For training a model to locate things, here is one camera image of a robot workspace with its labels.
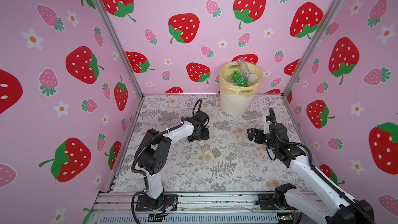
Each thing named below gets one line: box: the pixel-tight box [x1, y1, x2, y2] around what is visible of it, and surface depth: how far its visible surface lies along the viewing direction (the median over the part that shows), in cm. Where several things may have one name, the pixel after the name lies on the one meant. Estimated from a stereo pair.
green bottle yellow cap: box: [231, 71, 248, 87], surface depth 103 cm
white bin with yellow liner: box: [219, 61, 263, 116], surface depth 101 cm
